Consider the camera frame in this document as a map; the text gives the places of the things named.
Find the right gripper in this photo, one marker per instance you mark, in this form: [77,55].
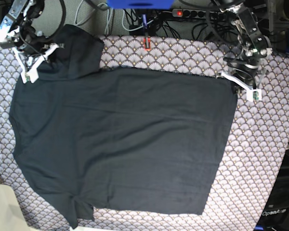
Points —
[29,44]

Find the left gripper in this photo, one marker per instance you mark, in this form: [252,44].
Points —
[245,68]

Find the dark navy T-shirt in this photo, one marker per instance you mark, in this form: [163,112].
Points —
[122,139]

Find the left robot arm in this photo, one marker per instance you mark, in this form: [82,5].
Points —
[254,45]

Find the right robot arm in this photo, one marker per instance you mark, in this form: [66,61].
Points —
[21,13]

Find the fan-patterned tablecloth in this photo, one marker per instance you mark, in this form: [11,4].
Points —
[247,172]

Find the red table clamp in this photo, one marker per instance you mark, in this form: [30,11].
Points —
[147,43]

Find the black OpenArm box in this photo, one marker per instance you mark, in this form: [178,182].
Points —
[275,216]

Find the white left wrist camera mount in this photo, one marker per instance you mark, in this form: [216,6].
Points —
[243,84]

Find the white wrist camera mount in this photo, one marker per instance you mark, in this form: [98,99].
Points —
[30,64]
[243,84]

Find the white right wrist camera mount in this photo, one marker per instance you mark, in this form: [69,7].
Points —
[30,64]

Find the black power strip red switch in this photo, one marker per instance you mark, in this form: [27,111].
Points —
[196,14]

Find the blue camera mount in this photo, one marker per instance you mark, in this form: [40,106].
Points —
[140,4]

